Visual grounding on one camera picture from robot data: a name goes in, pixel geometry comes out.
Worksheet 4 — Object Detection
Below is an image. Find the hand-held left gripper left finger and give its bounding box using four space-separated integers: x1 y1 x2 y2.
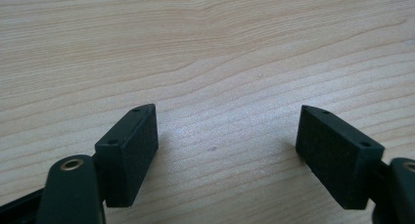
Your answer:
94 103 160 208

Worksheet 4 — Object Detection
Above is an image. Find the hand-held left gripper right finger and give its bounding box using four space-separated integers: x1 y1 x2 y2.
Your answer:
295 105 386 210

